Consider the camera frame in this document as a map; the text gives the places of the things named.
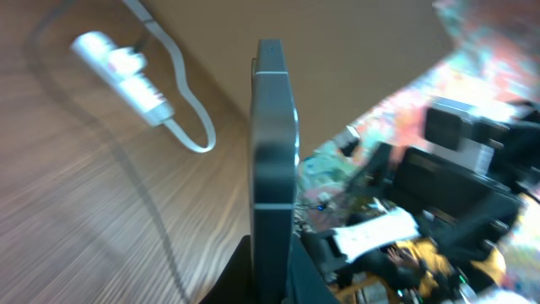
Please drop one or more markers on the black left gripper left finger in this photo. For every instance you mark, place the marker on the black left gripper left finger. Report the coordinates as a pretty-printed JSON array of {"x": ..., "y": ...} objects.
[{"x": 234, "y": 285}]

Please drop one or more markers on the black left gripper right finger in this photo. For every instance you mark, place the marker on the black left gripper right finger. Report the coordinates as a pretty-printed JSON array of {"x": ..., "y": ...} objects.
[{"x": 305, "y": 285}]

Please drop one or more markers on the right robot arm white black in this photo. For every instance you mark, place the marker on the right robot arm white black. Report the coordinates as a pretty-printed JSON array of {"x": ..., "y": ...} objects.
[{"x": 461, "y": 196}]

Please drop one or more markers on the white USB charger plug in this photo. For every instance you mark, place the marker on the white USB charger plug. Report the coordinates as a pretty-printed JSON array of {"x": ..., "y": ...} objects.
[{"x": 125, "y": 62}]

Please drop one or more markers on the white power strip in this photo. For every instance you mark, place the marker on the white power strip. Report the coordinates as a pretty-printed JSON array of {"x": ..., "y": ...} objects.
[{"x": 137, "y": 91}]

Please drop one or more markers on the blue Galaxy smartphone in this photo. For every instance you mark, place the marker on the blue Galaxy smartphone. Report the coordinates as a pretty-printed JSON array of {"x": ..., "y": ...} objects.
[{"x": 274, "y": 156}]

